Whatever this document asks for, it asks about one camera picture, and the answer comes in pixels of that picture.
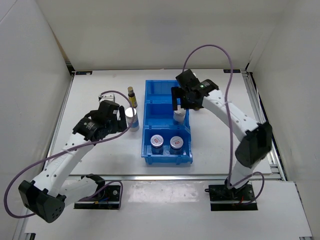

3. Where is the tall silver-capped shaker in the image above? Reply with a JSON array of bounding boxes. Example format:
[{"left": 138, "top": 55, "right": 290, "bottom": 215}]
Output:
[
  {"left": 124, "top": 107, "right": 140, "bottom": 132},
  {"left": 173, "top": 108, "right": 187, "bottom": 124}
]

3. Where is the short spice jar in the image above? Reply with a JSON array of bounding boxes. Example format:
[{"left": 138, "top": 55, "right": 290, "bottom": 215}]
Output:
[
  {"left": 169, "top": 136, "right": 184, "bottom": 155},
  {"left": 150, "top": 134, "right": 164, "bottom": 155}
]

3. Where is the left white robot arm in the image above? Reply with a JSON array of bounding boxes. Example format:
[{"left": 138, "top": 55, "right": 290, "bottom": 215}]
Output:
[{"left": 18, "top": 100, "right": 127, "bottom": 223}]

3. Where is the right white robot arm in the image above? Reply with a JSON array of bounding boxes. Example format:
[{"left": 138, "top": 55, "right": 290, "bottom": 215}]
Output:
[{"left": 171, "top": 69, "right": 272, "bottom": 200}]

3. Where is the left small brown sauce bottle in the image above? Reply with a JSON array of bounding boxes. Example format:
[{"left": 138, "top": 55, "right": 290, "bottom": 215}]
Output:
[{"left": 127, "top": 86, "right": 138, "bottom": 108}]

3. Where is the blue near storage bin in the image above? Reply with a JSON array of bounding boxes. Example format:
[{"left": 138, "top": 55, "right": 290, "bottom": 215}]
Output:
[{"left": 141, "top": 125, "right": 193, "bottom": 165}]

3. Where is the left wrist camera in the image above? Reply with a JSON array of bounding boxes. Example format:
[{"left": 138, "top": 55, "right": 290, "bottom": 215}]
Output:
[{"left": 98, "top": 92, "right": 115, "bottom": 103}]

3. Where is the front aluminium frame rail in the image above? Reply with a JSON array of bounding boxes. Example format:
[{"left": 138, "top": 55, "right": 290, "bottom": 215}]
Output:
[{"left": 69, "top": 173, "right": 236, "bottom": 181}]

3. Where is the aluminium frame rail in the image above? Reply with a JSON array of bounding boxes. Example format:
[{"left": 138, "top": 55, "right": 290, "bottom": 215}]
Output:
[
  {"left": 241, "top": 70, "right": 287, "bottom": 181},
  {"left": 12, "top": 73, "right": 75, "bottom": 240},
  {"left": 69, "top": 173, "right": 236, "bottom": 181}
]

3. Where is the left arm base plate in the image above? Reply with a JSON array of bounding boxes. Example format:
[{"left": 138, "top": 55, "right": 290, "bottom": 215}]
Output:
[{"left": 73, "top": 180, "right": 123, "bottom": 210}]

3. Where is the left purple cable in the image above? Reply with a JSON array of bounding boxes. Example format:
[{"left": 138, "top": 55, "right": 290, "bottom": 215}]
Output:
[{"left": 3, "top": 90, "right": 133, "bottom": 219}]

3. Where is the purple cable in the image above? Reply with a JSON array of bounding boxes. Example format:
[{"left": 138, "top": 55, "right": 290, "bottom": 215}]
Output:
[
  {"left": 182, "top": 44, "right": 266, "bottom": 206},
  {"left": 3, "top": 90, "right": 133, "bottom": 219}
]

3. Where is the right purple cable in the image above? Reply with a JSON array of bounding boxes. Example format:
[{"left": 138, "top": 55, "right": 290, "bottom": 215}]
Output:
[{"left": 182, "top": 44, "right": 266, "bottom": 206}]

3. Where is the right aluminium frame rail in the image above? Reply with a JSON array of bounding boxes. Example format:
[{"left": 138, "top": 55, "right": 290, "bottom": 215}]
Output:
[{"left": 241, "top": 70, "right": 287, "bottom": 181}]

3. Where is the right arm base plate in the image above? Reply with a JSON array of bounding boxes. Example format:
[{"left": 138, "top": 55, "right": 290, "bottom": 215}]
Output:
[{"left": 204, "top": 184, "right": 258, "bottom": 212}]

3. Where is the left aluminium frame rail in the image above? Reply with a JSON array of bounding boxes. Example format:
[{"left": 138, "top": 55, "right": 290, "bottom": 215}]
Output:
[{"left": 12, "top": 73, "right": 75, "bottom": 240}]

